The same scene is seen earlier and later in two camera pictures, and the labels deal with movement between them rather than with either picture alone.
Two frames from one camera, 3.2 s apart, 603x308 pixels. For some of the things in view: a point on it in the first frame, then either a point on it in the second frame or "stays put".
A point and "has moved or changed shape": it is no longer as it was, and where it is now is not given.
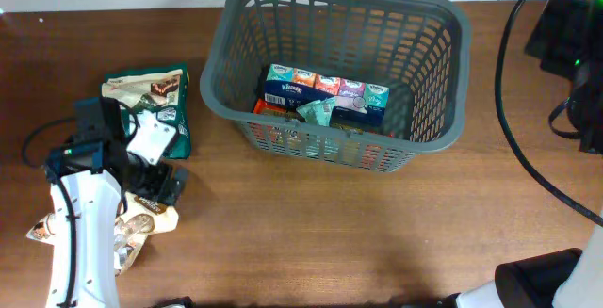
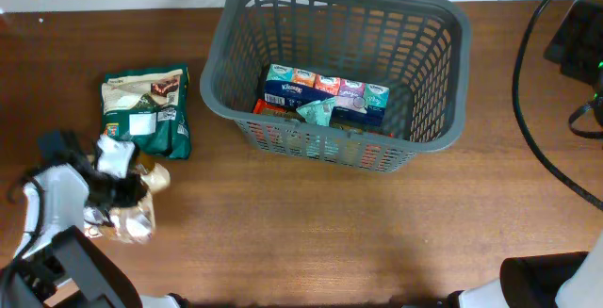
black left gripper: (154, 189) → (136, 192)
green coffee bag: (166, 92) stays put
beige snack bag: (139, 218) has moved or changed shape
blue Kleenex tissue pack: (355, 103) stays put
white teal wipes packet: (317, 111) stays put
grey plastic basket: (419, 44) stays put
